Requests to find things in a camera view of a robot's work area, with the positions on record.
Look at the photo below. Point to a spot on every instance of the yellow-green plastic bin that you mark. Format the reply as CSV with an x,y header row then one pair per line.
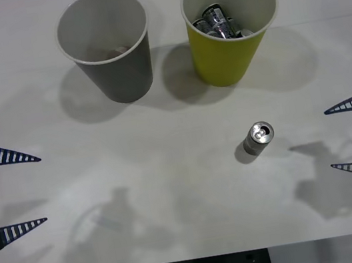
x,y
225,62

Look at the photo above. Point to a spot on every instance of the grey plastic bin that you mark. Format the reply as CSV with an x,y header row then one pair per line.
x,y
126,75

